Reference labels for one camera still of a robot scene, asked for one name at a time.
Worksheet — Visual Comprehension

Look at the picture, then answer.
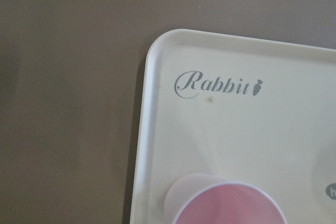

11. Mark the pink cup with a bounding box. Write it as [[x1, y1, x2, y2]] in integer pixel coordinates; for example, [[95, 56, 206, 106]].
[[163, 174, 287, 223]]

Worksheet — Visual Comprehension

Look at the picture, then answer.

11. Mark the cream rabbit tray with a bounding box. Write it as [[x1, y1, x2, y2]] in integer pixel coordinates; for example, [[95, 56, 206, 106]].
[[130, 29, 335, 223]]

